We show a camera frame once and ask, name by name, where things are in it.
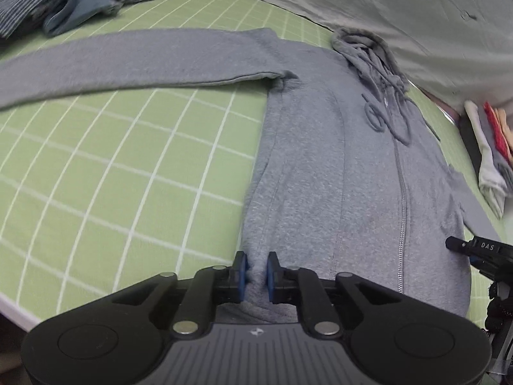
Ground green grid mat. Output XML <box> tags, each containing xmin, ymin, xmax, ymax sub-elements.
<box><xmin>1</xmin><ymin>0</ymin><xmax>505</xmax><ymax>329</ymax></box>

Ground beige folded garment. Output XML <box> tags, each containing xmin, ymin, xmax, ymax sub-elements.
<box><xmin>494</xmin><ymin>109</ymin><xmax>513</xmax><ymax>161</ymax></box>

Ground grey zip hoodie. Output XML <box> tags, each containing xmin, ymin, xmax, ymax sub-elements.
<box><xmin>1</xmin><ymin>29</ymin><xmax>497</xmax><ymax>322</ymax></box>

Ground red folded garment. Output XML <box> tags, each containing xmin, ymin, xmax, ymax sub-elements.
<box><xmin>484</xmin><ymin>102</ymin><xmax>512</xmax><ymax>165</ymax></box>

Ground white folded garment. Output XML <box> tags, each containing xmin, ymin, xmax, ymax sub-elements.
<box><xmin>464</xmin><ymin>100</ymin><xmax>508</xmax><ymax>219</ymax></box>

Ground grey carrot print sheet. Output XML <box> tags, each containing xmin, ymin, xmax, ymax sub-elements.
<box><xmin>264</xmin><ymin>0</ymin><xmax>512</xmax><ymax>111</ymax></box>

